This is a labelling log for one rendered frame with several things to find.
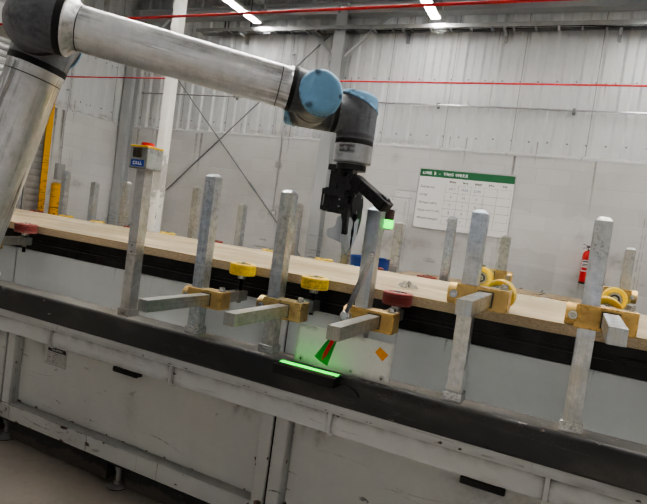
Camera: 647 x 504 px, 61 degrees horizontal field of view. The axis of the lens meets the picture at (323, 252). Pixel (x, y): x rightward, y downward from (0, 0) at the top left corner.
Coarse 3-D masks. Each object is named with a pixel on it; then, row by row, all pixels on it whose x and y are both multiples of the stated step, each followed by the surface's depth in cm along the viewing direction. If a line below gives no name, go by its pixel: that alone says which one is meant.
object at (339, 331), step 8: (400, 312) 147; (344, 320) 120; (352, 320) 121; (360, 320) 123; (368, 320) 126; (376, 320) 131; (400, 320) 149; (328, 328) 112; (336, 328) 112; (344, 328) 113; (352, 328) 117; (360, 328) 122; (368, 328) 127; (376, 328) 132; (328, 336) 112; (336, 336) 112; (344, 336) 114; (352, 336) 118
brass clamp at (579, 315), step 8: (568, 304) 116; (576, 304) 116; (584, 304) 114; (568, 312) 115; (576, 312) 115; (584, 312) 114; (592, 312) 113; (600, 312) 113; (608, 312) 112; (616, 312) 112; (624, 312) 111; (632, 312) 111; (568, 320) 116; (576, 320) 115; (584, 320) 114; (592, 320) 113; (600, 320) 113; (624, 320) 111; (632, 320) 110; (584, 328) 114; (592, 328) 113; (600, 328) 113; (632, 328) 110; (632, 336) 110
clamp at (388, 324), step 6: (354, 306) 136; (354, 312) 136; (360, 312) 135; (366, 312) 134; (372, 312) 134; (378, 312) 133; (384, 312) 133; (396, 312) 136; (384, 318) 132; (390, 318) 132; (396, 318) 133; (384, 324) 132; (390, 324) 132; (396, 324) 134; (372, 330) 134; (378, 330) 133; (384, 330) 132; (390, 330) 132; (396, 330) 135
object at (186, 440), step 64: (0, 256) 227; (64, 256) 211; (320, 320) 165; (448, 320) 148; (0, 384) 226; (64, 384) 215; (128, 384) 201; (512, 384) 141; (640, 384) 129; (64, 448) 213; (128, 448) 199; (192, 448) 188; (256, 448) 178; (320, 448) 168
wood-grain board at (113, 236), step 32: (64, 224) 246; (96, 224) 279; (160, 256) 189; (192, 256) 183; (224, 256) 194; (256, 256) 213; (352, 288) 159; (384, 288) 160; (512, 320) 140; (544, 320) 137; (640, 320) 169
